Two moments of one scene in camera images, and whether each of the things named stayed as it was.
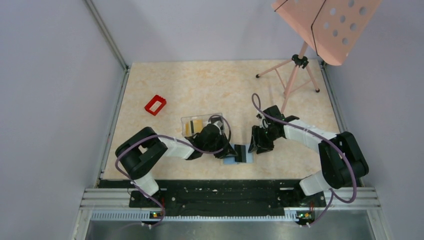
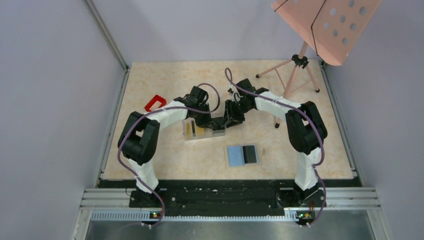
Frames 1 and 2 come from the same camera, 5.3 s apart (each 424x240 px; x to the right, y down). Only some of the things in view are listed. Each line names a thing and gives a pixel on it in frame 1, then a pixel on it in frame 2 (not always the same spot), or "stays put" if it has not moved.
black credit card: (240, 150) → (249, 154)
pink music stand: (331, 27) stays put
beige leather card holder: (249, 156) → (234, 156)
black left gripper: (228, 151) → (206, 122)
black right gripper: (258, 143) → (230, 118)
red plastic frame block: (155, 98) stays put
